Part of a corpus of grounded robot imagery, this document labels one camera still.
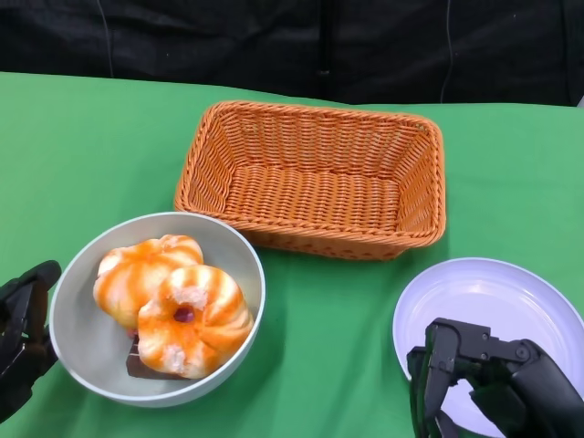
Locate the brown chocolate cake slice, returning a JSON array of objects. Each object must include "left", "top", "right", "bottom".
[{"left": 125, "top": 344, "right": 183, "bottom": 381}]

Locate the pale green bowl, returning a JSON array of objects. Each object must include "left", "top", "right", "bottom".
[{"left": 48, "top": 211, "right": 267, "bottom": 409}]

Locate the black backdrop cloth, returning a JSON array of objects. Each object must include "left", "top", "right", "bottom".
[{"left": 0, "top": 0, "right": 584, "bottom": 109}]

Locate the green tablecloth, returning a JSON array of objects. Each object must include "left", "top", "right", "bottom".
[{"left": 0, "top": 70, "right": 584, "bottom": 438}]

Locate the orange wicker basket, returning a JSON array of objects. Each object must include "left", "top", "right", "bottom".
[{"left": 173, "top": 99, "right": 446, "bottom": 262}]

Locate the orange striped ring bread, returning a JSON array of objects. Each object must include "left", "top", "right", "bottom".
[{"left": 136, "top": 265, "right": 255, "bottom": 381}]

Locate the thin white hanging cable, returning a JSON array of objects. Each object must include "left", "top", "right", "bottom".
[
  {"left": 98, "top": 0, "right": 115, "bottom": 78},
  {"left": 440, "top": 0, "right": 454, "bottom": 103}
]

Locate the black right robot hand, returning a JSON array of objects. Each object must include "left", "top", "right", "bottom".
[{"left": 405, "top": 318, "right": 584, "bottom": 438}]

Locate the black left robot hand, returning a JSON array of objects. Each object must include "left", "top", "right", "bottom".
[{"left": 0, "top": 259, "right": 63, "bottom": 419}]

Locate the lilac round plate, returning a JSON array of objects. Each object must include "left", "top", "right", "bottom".
[{"left": 391, "top": 257, "right": 584, "bottom": 437}]

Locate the orange striped round bread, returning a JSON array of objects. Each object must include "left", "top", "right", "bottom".
[{"left": 93, "top": 234, "right": 204, "bottom": 330}]

